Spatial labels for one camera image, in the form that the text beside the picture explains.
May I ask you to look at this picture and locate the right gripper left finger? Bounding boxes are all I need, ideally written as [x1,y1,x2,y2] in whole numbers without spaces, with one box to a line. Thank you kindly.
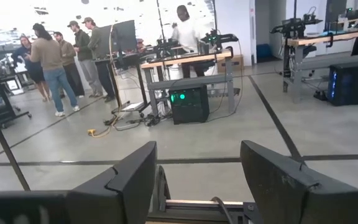
[65,141,158,224]

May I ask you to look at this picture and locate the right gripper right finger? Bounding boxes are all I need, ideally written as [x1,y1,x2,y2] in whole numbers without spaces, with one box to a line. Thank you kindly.
[240,139,358,224]

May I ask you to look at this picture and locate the flat white box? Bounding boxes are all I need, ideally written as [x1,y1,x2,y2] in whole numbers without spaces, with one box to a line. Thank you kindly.
[121,101,144,112]

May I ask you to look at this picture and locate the computer tower green lights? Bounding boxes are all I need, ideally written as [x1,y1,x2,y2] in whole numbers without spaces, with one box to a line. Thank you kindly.
[168,85,211,125]

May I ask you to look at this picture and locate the black monitor stand desk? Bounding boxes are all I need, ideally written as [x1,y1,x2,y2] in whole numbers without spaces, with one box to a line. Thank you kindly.
[93,52,151,118]

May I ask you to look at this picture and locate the computer tower blue lights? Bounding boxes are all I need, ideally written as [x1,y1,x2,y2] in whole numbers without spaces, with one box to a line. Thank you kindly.
[327,60,358,107]

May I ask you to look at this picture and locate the cardboard box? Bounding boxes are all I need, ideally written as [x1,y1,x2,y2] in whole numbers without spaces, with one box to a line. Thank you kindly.
[217,55,245,74]

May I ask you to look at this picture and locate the blue bin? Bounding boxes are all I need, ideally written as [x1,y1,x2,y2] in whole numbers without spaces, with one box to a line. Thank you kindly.
[255,43,273,60]

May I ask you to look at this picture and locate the wooden table grey legs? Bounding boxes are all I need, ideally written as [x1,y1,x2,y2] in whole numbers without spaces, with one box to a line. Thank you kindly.
[283,27,358,103]
[140,49,236,116]

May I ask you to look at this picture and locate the person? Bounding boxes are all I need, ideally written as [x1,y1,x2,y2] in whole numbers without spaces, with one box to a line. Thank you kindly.
[11,34,52,103]
[29,23,81,118]
[53,30,86,99]
[67,20,104,99]
[81,17,117,103]
[170,4,206,78]

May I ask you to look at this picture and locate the black monitor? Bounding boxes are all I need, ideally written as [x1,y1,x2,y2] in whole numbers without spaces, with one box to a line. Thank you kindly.
[99,19,138,62]

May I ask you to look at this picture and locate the black cable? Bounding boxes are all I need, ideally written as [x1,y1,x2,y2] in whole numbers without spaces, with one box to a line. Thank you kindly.
[211,196,235,224]

